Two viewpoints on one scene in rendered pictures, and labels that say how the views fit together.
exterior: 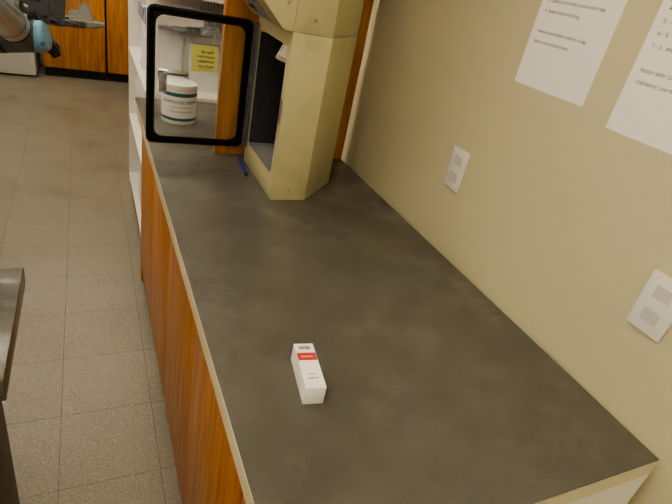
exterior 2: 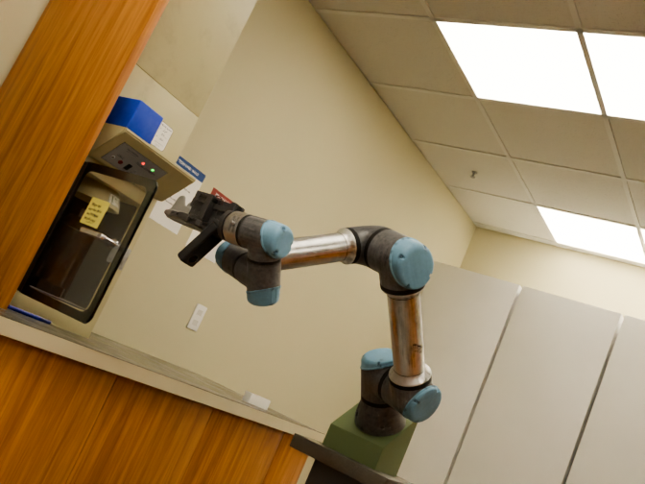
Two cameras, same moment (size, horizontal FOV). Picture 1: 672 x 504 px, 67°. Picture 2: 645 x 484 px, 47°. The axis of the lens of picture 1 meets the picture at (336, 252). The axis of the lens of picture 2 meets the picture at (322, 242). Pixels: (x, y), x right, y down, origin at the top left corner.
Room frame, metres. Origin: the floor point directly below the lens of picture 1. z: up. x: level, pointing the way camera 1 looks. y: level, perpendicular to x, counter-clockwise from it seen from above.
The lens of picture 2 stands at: (1.90, 2.53, 1.06)
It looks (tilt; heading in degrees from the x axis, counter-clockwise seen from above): 11 degrees up; 244
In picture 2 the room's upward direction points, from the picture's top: 24 degrees clockwise
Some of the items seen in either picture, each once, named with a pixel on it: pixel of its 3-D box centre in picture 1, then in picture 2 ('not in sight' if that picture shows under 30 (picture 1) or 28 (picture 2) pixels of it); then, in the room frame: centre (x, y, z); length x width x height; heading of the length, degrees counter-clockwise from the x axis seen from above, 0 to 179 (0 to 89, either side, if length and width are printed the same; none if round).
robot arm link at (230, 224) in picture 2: not in sight; (238, 228); (1.35, 0.97, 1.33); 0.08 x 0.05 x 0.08; 29
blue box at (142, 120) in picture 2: not in sight; (134, 120); (1.57, 0.41, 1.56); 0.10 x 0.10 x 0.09; 29
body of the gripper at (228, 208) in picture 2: (41, 6); (214, 217); (1.39, 0.90, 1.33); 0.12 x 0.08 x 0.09; 119
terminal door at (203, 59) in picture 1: (198, 81); (86, 237); (1.56, 0.53, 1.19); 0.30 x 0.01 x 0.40; 119
